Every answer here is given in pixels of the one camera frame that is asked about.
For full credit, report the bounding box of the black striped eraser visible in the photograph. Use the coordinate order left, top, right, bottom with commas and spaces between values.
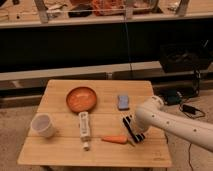
122, 115, 145, 144

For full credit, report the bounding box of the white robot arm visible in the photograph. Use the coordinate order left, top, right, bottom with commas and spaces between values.
134, 96, 213, 152

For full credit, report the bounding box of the blue sponge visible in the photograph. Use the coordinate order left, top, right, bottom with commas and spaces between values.
118, 95, 129, 110

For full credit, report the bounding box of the orange plate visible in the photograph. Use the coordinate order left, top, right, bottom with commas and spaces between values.
66, 87, 97, 113

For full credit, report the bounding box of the wooden table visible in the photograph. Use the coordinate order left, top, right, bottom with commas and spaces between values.
18, 80, 172, 168

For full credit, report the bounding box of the orange carrot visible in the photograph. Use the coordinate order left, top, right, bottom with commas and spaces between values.
101, 135, 134, 146

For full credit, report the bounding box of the white tube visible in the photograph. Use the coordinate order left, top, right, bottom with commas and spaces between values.
79, 112, 91, 151

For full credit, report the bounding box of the black box on floor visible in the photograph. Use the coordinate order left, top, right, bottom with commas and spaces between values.
159, 43, 213, 73

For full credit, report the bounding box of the white plastic cup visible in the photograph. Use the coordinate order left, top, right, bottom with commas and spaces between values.
31, 114, 55, 138

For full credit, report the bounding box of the black power adapter with cable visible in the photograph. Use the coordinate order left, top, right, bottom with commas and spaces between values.
179, 104, 206, 171

